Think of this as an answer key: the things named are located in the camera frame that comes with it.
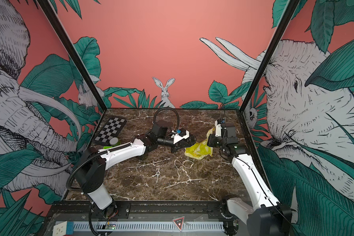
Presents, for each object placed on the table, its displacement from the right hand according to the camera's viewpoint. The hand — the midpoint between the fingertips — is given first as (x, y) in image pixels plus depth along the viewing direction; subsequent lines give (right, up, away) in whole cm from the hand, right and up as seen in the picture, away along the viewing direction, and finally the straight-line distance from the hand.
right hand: (208, 134), depth 80 cm
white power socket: (-68, -41, -16) cm, 81 cm away
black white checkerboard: (-66, +1, +23) cm, 70 cm away
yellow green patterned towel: (-4, -10, +5) cm, 12 cm away
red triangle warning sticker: (-16, -42, -10) cm, 47 cm away
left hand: (-10, -4, -3) cm, 12 cm away
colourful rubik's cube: (-65, -10, +15) cm, 67 cm away
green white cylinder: (-60, -6, +15) cm, 62 cm away
